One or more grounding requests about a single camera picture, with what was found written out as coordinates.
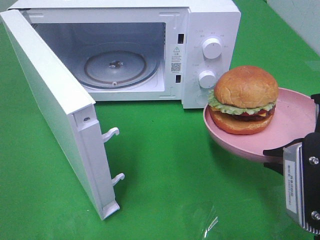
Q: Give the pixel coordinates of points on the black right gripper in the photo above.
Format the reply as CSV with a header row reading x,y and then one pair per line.
x,y
291,153

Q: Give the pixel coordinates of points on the pink round plate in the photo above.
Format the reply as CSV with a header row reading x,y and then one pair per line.
x,y
294,117

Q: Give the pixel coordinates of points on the burger with lettuce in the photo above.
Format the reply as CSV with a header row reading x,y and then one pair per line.
x,y
243,101

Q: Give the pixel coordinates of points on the white timer knob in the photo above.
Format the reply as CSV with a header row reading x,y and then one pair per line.
x,y
207,79

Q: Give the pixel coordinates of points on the white microwave door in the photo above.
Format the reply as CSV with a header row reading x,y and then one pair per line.
x,y
68,110

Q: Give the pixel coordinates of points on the clear plastic film piece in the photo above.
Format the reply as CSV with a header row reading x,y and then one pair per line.
x,y
200,221

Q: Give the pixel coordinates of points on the upper white power knob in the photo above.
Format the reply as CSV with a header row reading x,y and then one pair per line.
x,y
212,48

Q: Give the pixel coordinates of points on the glass microwave turntable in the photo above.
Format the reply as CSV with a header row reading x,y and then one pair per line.
x,y
115,65

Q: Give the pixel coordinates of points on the white microwave oven body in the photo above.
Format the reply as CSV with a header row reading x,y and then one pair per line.
x,y
176,29

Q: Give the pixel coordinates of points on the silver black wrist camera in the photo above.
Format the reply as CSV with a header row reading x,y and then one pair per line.
x,y
302,194

